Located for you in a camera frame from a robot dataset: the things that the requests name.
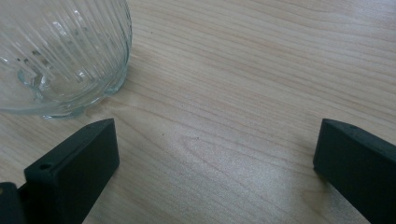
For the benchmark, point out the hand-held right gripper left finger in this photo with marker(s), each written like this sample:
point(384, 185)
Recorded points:
point(74, 168)

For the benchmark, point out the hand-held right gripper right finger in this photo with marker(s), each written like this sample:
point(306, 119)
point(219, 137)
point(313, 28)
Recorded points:
point(358, 165)

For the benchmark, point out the ribbed clear glass bowl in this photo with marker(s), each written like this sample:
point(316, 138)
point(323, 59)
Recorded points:
point(59, 53)

